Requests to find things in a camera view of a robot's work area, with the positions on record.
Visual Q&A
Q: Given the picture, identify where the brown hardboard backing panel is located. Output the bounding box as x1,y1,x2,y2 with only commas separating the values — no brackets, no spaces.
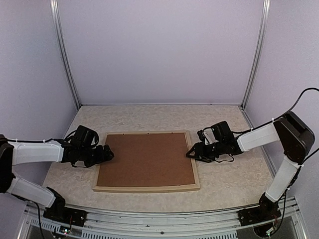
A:
96,133,196,187

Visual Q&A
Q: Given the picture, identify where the aluminium enclosure post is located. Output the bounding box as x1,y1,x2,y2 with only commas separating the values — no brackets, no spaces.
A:
50,0,82,110
241,0,271,111

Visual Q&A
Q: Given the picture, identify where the light wooden picture frame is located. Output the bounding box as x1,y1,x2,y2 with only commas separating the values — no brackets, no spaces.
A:
92,129,201,194

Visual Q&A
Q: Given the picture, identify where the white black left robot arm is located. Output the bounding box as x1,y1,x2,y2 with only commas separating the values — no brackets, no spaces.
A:
0,133,114,222

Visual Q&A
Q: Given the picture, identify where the aluminium enclosure post right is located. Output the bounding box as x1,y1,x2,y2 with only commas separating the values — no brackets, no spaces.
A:
241,0,271,111

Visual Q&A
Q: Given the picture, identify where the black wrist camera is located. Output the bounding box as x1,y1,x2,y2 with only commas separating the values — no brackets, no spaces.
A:
197,121,235,145
64,125,99,148

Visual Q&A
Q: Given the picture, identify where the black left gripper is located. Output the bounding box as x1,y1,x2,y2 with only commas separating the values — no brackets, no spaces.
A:
79,144,115,168

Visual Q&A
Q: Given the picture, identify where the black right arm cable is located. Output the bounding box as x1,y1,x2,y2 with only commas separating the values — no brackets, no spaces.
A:
274,87,319,122

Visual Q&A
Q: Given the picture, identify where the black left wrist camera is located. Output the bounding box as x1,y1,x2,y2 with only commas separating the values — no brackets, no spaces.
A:
64,125,99,148

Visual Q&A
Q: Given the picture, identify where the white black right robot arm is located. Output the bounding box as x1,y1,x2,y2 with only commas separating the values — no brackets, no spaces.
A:
186,111,315,221

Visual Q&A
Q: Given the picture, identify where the aluminium enclosure post left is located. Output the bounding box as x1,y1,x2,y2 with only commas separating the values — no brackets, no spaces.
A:
50,0,82,110

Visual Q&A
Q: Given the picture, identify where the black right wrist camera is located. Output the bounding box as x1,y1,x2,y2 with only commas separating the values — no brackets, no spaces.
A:
197,121,235,145

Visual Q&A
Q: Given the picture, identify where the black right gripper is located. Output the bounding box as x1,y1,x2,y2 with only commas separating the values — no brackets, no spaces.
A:
185,140,225,163

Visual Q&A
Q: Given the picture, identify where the aluminium front rail base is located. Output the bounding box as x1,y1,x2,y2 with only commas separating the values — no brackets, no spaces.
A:
16,196,307,239

